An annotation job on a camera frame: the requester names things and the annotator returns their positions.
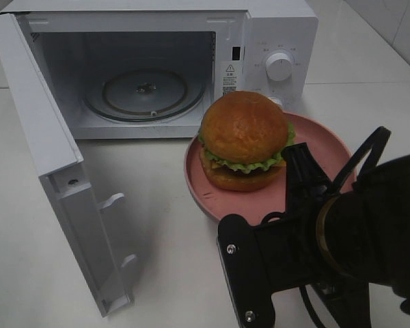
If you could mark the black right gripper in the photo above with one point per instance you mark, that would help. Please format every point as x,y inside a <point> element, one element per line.
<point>287,240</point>

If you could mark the pink round plate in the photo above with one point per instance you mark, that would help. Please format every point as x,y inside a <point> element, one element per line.
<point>326,147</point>

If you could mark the toy hamburger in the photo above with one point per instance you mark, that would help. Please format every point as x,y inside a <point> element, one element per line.
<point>242,136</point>

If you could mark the white microwave door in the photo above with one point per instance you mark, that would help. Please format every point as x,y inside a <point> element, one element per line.
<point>60,168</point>

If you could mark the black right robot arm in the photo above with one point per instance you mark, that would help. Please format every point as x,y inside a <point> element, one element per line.
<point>346,233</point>

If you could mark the lower white timer knob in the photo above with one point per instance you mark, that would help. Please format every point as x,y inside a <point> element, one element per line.
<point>277,101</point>

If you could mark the upper white power knob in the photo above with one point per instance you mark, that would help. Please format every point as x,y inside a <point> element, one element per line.
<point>279,65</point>

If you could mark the white microwave oven body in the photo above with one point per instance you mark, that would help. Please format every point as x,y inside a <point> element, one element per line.
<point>229,40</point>

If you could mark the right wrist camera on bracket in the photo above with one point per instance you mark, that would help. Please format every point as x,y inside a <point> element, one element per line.
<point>259,261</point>

